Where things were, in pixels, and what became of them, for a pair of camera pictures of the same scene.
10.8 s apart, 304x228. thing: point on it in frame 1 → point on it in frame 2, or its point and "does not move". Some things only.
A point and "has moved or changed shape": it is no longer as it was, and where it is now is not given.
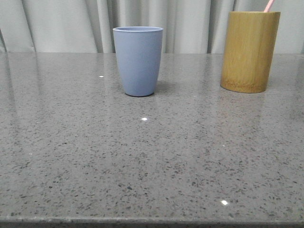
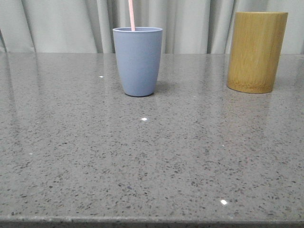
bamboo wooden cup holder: (250, 42) has moved or changed shape
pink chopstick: (269, 5) → (131, 15)
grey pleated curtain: (86, 26) does not move
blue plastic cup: (139, 51) does not move
